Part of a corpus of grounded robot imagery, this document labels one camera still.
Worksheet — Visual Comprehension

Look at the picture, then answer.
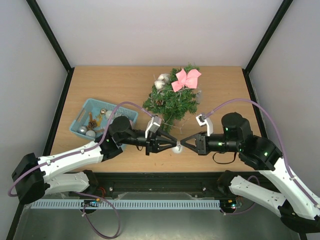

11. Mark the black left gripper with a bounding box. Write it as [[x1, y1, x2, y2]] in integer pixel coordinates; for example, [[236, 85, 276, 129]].
[[118, 128, 178, 156]]

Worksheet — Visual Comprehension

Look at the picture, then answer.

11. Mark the white glossy ball ornament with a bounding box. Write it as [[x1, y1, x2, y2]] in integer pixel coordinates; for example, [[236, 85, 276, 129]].
[[172, 141, 184, 154]]

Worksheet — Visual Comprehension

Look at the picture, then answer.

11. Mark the small green christmas tree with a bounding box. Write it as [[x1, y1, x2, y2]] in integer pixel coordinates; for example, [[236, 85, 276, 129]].
[[142, 64, 200, 133]]

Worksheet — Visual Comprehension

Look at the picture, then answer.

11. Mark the pink felt bow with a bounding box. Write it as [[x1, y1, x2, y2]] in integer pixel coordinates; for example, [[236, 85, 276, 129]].
[[171, 69, 202, 93]]

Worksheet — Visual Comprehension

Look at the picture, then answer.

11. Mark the white cotton boll ornament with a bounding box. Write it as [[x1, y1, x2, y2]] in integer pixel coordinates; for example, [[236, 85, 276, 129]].
[[154, 73, 170, 91]]

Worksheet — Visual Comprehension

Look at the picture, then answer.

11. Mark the light blue perforated basket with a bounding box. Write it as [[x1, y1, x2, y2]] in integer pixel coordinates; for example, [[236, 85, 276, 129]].
[[69, 98, 139, 140]]

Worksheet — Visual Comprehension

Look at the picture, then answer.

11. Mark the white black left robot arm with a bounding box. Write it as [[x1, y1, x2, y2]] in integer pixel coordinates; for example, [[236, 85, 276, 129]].
[[9, 116, 177, 205]]

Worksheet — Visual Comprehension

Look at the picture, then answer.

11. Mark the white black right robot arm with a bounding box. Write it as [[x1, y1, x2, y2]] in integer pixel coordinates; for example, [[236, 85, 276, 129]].
[[180, 112, 320, 234]]

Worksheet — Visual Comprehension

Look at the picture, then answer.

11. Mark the gold reindeer ornament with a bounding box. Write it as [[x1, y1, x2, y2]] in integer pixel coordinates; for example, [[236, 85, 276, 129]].
[[88, 112, 103, 127]]

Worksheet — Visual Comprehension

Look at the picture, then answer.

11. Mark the loose brown pine cone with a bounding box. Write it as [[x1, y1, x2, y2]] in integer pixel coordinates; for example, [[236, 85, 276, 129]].
[[87, 119, 98, 130]]

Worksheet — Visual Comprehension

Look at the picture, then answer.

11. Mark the matte white ball ornament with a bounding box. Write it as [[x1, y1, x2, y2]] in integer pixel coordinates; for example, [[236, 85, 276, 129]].
[[85, 130, 96, 139]]

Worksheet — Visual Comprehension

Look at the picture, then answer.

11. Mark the silver ball ornament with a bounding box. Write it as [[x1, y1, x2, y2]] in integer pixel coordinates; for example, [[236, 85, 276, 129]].
[[77, 126, 88, 135]]

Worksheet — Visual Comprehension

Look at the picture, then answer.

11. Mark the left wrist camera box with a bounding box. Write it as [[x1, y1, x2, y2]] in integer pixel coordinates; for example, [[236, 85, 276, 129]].
[[144, 115, 162, 138]]

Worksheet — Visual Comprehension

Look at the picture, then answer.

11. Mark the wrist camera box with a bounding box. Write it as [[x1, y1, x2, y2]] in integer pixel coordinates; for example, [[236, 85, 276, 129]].
[[195, 113, 214, 137], [144, 115, 162, 138]]

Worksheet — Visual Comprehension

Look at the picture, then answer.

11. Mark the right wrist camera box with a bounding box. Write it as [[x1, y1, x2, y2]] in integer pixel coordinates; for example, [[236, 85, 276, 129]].
[[195, 113, 214, 137]]

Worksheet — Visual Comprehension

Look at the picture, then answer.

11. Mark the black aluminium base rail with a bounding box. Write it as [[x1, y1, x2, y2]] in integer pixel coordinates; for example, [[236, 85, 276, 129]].
[[24, 171, 291, 200]]

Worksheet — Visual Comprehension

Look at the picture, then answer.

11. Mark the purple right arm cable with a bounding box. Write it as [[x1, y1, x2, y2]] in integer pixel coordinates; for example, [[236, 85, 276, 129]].
[[199, 98, 320, 216]]

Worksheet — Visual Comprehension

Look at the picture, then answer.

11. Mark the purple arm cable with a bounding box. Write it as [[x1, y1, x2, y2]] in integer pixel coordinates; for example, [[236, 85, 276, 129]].
[[8, 101, 157, 238], [199, 98, 320, 216]]

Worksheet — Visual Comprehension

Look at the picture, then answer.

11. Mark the light blue slotted cable duct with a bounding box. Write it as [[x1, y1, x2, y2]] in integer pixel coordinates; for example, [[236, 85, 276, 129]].
[[30, 199, 220, 210]]

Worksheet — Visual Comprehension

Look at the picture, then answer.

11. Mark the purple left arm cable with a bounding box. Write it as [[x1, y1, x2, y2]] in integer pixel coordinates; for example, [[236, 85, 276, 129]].
[[8, 101, 157, 238]]

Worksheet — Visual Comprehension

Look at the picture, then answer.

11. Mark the black frame post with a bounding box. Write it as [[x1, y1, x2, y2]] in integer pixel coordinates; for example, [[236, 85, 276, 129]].
[[26, 0, 75, 73], [244, 0, 295, 72]]

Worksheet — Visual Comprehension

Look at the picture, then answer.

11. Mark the black right frame post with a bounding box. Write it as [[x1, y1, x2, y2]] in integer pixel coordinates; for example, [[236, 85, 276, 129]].
[[244, 0, 295, 72]]

